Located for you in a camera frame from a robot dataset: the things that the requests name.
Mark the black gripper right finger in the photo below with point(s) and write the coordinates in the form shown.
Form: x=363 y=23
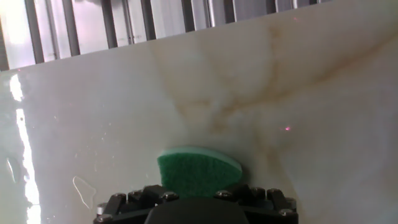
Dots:
x=267 y=205

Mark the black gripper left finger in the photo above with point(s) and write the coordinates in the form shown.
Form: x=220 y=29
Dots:
x=130 y=205

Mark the green sponge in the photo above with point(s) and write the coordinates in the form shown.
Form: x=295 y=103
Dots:
x=196 y=174

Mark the beige marble slab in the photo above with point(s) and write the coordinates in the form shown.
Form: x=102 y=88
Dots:
x=109 y=109

